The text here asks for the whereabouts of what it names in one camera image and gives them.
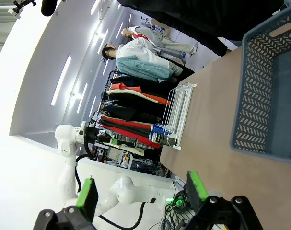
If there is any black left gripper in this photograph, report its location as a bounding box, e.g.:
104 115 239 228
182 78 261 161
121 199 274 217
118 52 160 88
85 126 105 144

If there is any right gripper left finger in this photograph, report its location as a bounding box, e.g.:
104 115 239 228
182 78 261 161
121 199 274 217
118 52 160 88
32 177 99 230

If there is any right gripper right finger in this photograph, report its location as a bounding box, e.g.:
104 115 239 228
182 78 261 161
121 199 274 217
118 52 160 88
183 170 265 230

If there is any person's left forearm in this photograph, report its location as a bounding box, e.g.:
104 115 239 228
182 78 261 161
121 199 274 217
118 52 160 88
195 33 229 58

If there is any green lit power device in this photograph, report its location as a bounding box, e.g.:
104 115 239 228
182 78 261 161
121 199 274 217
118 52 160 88
171 197 185 209

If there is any ceiling light strip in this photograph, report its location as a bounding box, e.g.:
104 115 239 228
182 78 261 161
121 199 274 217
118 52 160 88
77 83 88 114
51 55 72 106
89 96 97 118
97 29 109 55

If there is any cluttered storage shelf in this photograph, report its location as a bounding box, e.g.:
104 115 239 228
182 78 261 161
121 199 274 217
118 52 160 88
92 141 162 175

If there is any rack of dark red garments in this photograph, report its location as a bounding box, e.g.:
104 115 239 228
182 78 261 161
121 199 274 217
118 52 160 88
97 69 172 150

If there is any blue patterned drink can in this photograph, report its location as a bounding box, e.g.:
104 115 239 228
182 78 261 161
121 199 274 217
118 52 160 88
151 123 173 135

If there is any black haired mannequin white jacket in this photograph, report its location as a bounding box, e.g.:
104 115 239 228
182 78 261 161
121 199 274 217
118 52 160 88
101 38 184 83

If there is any grey woven plastic basket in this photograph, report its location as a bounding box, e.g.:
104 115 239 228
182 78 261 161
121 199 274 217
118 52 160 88
229 4 291 165

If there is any bald mannequin grey hoodie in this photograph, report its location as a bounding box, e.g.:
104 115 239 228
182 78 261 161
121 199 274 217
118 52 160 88
122 25 198 55

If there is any black cylinder object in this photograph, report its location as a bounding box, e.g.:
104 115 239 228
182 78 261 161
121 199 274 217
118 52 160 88
41 0 58 17

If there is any person in black hoodie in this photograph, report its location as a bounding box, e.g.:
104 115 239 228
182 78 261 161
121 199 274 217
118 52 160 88
117 0 287 57

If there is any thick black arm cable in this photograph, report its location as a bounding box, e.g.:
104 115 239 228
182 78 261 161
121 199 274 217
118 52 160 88
74 128 100 194

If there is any black cable tangle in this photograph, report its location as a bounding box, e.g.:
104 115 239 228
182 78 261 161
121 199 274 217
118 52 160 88
159 182 196 230

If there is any thin black cable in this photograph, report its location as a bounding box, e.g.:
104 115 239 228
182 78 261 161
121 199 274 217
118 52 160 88
98 201 146 229

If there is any white wire can dispenser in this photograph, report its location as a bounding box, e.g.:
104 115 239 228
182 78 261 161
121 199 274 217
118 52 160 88
161 82 198 150

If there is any overhead camera on mount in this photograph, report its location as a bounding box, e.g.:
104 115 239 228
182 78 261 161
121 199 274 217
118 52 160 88
8 0 37 19

